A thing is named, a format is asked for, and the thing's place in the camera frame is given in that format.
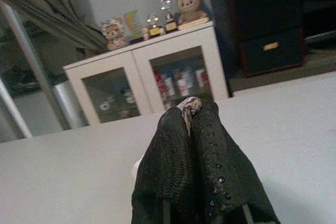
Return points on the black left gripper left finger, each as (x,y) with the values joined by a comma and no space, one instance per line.
(168,171)

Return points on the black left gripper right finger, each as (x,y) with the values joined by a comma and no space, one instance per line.
(223,171)

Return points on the white mug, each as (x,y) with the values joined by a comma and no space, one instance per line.
(129,96)
(105,104)

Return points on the white bottle with red label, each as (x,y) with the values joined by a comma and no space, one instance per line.
(168,86)
(183,83)
(200,78)

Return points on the white glass door cabinet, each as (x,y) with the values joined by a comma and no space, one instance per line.
(141,58)

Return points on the dark box with gold label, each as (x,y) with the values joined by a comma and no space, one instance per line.
(273,51)

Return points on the small pale figurine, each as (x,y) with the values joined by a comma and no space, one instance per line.
(145,32)

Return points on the short silver trophy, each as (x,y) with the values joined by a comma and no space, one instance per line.
(153,27)

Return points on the orange white bear toy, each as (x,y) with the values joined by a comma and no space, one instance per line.
(114,35)

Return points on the green yellow plaque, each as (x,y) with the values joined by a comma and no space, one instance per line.
(132,26)

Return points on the pale flat book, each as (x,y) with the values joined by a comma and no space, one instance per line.
(194,23)

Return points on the beige plush rabbit toy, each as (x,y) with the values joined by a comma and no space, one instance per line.
(190,1)

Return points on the tall dark cabinet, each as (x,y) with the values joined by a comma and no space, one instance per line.
(262,1)

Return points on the grey curtain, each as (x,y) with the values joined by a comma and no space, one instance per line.
(47,1)

